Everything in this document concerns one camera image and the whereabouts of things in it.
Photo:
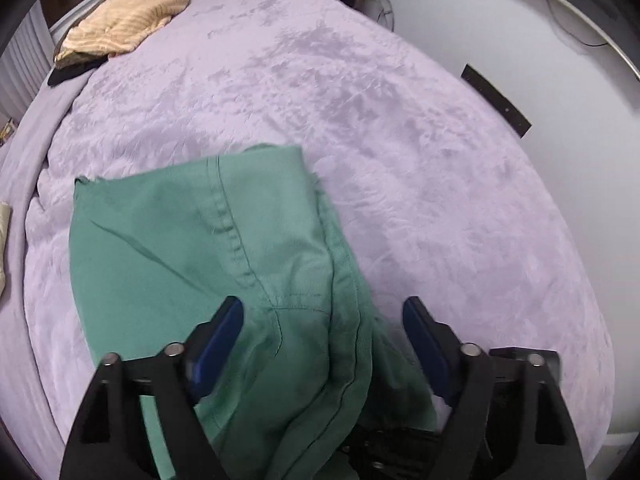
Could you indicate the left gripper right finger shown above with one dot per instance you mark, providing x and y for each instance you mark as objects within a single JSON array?
[{"x": 508, "y": 419}]

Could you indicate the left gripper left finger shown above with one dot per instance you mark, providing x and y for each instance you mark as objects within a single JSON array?
[{"x": 109, "y": 439}]

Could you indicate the lilac striped curtain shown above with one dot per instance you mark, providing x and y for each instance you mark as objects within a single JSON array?
[{"x": 25, "y": 64}]

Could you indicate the lilac plush blanket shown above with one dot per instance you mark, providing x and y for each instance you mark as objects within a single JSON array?
[{"x": 434, "y": 195}]

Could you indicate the tan striped knit garment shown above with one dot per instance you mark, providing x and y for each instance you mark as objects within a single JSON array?
[{"x": 114, "y": 27}]

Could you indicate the cream puffer jacket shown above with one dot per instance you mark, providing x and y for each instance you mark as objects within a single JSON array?
[{"x": 5, "y": 217}]

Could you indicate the green button-up shirt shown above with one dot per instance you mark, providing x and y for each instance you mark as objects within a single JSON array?
[{"x": 153, "y": 255}]

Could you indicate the black garment under knit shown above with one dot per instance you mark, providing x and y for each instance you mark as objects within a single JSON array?
[{"x": 59, "y": 75}]

